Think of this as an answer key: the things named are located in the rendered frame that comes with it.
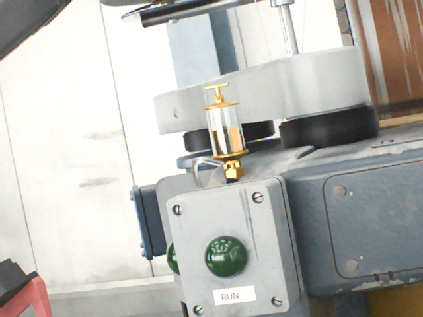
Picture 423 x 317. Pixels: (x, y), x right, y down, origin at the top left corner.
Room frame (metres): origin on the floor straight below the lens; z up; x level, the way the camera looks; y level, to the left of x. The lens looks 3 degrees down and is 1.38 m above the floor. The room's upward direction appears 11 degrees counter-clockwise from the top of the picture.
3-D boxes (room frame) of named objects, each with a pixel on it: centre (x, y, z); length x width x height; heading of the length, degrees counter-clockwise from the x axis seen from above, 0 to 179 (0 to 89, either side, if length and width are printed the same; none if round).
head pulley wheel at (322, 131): (0.77, -0.11, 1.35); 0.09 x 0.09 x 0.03
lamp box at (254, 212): (0.61, -0.01, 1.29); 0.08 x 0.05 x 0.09; 70
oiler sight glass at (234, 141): (0.68, -0.01, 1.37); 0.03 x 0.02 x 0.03; 70
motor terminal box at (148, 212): (1.14, 0.07, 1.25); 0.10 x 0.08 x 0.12; 5
